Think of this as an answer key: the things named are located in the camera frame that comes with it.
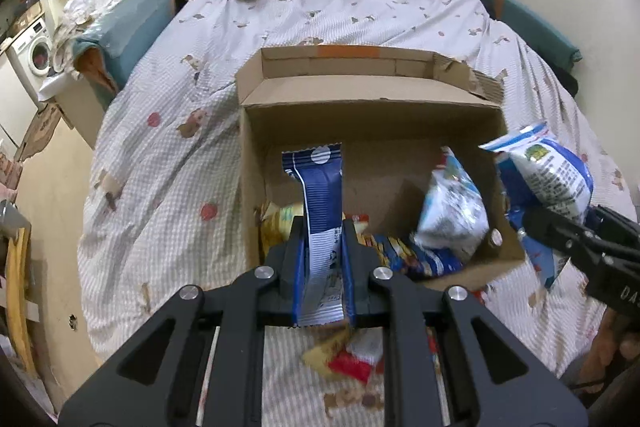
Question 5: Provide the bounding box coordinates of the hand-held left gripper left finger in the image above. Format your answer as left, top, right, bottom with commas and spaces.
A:
57, 216, 307, 427

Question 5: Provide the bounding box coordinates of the brown patterned rug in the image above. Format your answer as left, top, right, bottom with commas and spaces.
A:
15, 104, 73, 162

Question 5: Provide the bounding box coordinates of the white packet with red trim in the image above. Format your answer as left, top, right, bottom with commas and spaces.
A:
327, 332, 387, 380

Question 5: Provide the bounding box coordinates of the person's right hand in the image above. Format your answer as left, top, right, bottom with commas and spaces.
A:
575, 307, 640, 410

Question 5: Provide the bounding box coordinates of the wooden stool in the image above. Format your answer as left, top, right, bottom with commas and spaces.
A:
4, 227, 42, 378

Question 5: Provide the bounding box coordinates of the small yellow snack packet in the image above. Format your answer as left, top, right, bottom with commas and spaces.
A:
302, 331, 351, 379

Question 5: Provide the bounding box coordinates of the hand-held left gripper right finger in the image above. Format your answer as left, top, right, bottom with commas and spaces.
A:
341, 218, 590, 427

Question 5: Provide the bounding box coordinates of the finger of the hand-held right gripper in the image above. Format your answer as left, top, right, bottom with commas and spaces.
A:
587, 204, 640, 250
517, 204, 603, 258

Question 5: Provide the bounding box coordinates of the blue cartoon snack packet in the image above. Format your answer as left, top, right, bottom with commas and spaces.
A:
372, 234, 463, 279

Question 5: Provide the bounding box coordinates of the brown cardboard box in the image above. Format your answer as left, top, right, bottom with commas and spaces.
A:
235, 47, 527, 293

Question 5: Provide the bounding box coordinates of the blue and white striped packet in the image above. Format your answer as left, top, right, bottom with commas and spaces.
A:
281, 142, 349, 328

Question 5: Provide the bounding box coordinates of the white washing machine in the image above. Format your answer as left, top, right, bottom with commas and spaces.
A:
7, 19, 56, 92

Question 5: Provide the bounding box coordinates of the beige side table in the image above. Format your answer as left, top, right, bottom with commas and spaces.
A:
40, 74, 121, 150

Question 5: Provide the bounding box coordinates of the white blue packet green logo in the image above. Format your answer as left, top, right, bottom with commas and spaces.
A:
479, 123, 595, 290

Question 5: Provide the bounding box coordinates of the teal pillow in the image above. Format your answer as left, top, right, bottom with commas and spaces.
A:
447, 0, 583, 95

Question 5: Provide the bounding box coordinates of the orange snack packet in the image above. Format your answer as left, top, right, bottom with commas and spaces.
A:
342, 214, 372, 239

